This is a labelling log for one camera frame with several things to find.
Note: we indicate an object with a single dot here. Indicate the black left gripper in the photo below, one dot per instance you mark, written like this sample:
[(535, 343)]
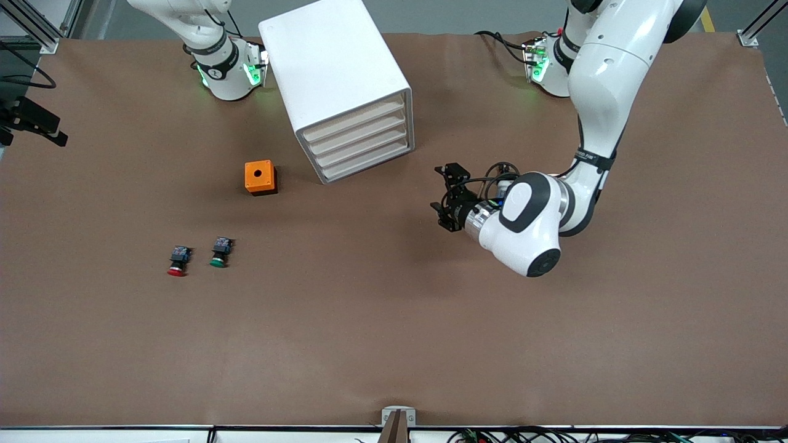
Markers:
[(459, 207)]

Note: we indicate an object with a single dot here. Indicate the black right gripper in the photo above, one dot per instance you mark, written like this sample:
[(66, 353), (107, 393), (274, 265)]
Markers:
[(8, 115)]

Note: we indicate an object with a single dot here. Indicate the red push button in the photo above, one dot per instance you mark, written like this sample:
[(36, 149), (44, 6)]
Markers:
[(178, 258)]

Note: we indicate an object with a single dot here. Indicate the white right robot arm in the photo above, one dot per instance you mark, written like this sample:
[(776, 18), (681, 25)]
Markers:
[(225, 67)]

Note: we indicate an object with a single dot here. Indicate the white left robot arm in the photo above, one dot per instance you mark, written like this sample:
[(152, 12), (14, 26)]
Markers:
[(603, 92)]

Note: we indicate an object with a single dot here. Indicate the green push button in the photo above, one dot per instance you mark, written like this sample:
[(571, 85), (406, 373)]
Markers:
[(220, 251)]

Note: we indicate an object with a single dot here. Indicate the orange box with hole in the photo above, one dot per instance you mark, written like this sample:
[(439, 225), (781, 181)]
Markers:
[(258, 175)]

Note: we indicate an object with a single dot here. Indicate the aluminium frame post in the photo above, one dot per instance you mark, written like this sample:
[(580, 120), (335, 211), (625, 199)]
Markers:
[(49, 44), (748, 38)]

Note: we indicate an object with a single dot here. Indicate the white table edge rail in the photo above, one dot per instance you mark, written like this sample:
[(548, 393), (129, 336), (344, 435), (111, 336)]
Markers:
[(277, 435)]

